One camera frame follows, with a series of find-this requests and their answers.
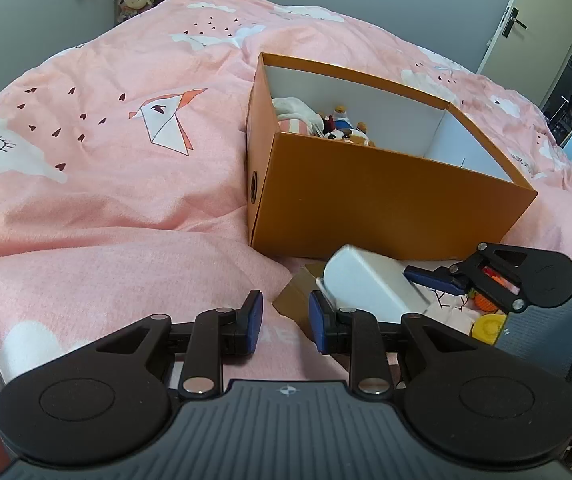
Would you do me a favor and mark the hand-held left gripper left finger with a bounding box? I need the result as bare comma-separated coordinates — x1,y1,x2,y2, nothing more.
91,290,264,398

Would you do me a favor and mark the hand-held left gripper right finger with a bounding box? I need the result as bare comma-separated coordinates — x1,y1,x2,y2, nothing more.
308,291,482,398

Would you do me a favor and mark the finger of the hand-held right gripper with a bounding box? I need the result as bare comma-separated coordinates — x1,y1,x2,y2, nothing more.
403,242,531,312

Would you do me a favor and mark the white box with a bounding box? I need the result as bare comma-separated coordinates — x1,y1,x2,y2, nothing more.
316,244,433,323

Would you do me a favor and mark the orange cardboard box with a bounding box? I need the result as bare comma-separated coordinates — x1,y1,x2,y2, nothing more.
246,51,538,263

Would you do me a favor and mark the brown cardboard piece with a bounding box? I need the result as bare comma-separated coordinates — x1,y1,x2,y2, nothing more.
273,262,327,333

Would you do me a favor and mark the crocheted orange fruit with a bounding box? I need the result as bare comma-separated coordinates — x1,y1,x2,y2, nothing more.
473,292,506,312

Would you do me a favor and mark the yellow toy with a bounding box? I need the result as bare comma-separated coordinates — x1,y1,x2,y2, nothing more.
468,312,509,345

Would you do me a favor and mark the brown plush toy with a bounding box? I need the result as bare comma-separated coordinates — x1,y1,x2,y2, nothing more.
326,122,377,147

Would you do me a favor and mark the pink printed duvet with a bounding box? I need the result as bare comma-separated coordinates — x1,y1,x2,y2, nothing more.
0,0,572,396

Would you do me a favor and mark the small blue plush toy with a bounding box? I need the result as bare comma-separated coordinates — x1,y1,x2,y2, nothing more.
331,105,356,130

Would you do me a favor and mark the white and pink plush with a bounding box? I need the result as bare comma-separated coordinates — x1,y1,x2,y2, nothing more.
272,96,324,136

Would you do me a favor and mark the cream door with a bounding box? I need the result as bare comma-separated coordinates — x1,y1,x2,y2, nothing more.
476,0,572,106

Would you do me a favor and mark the black door handle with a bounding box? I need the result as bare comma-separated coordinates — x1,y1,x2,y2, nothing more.
500,7,528,38

